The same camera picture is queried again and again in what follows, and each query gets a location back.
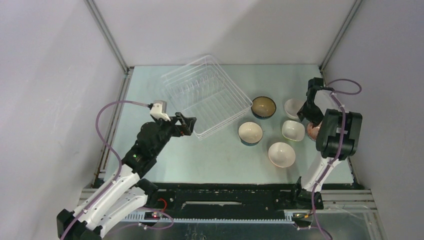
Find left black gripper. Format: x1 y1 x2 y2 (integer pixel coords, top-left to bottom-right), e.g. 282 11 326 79
151 112 196 157

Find orange bowl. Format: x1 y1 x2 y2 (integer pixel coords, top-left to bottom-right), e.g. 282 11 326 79
306 122 322 142

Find plain white bowl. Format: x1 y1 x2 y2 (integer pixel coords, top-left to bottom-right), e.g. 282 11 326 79
284 98 304 121

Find lime green square bowl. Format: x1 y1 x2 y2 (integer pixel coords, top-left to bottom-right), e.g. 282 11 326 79
281 120 306 142

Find dark blue floral bowl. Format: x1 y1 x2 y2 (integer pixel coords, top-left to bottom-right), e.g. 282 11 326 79
251 96 277 119

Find blue white patterned bowl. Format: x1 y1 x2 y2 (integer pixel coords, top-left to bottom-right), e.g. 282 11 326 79
268 142 296 168

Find teal bowl white dots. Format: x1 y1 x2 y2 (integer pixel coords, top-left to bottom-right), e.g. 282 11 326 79
237 121 264 146

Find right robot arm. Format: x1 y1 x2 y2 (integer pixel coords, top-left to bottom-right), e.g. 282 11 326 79
290 77 363 209

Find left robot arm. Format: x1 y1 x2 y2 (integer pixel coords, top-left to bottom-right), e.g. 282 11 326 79
56 112 197 240

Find white wire dish rack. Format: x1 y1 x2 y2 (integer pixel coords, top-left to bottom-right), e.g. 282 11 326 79
159 54 253 140

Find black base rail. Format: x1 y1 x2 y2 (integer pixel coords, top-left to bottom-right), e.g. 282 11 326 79
146 182 374 222

